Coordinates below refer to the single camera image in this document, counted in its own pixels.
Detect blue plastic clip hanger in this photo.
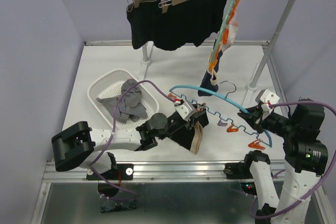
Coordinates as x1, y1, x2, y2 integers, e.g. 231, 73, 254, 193
169, 84, 273, 148

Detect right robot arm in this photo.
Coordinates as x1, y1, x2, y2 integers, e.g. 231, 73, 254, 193
223, 99, 329, 223

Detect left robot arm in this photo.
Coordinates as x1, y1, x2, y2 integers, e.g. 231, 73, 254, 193
51, 110, 209, 179

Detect white perforated plastic basket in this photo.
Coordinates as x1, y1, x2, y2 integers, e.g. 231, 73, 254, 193
87, 69, 159, 130

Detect grey striped underwear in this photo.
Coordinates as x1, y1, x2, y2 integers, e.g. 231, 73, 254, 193
96, 79, 148, 124

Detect aluminium mounting rail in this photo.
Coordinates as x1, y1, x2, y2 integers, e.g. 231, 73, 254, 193
43, 159, 322, 183

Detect black underwear beige waistband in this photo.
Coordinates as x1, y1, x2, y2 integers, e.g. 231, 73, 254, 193
170, 110, 209, 154

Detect green plastic clip hanger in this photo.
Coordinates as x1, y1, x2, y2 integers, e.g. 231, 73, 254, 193
208, 0, 240, 72

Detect orange clothes peg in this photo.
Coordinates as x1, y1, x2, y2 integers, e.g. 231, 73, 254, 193
226, 124, 239, 133

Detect purple clothes peg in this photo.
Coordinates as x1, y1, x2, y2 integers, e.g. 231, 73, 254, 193
217, 120, 228, 127

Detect black shorts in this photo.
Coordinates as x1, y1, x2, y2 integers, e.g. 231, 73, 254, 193
127, 0, 162, 49
152, 0, 227, 51

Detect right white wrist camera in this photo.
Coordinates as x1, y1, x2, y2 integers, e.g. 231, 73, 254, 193
255, 89, 280, 112

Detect front black shorts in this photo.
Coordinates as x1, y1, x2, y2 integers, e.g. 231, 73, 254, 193
152, 0, 227, 51

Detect black eyeglasses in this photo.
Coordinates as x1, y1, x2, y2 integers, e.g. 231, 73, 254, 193
100, 199, 138, 214

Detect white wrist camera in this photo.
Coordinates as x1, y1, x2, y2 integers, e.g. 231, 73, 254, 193
255, 89, 280, 112
174, 100, 196, 121

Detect white underwear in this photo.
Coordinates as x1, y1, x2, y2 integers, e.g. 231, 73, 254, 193
222, 18, 239, 51

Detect rear black shorts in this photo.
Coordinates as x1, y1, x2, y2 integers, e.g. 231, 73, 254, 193
127, 0, 162, 49

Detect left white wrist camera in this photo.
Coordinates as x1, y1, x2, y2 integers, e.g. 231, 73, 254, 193
174, 100, 196, 121

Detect navy blue underwear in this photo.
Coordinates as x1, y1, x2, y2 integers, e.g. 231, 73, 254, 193
200, 50, 223, 92

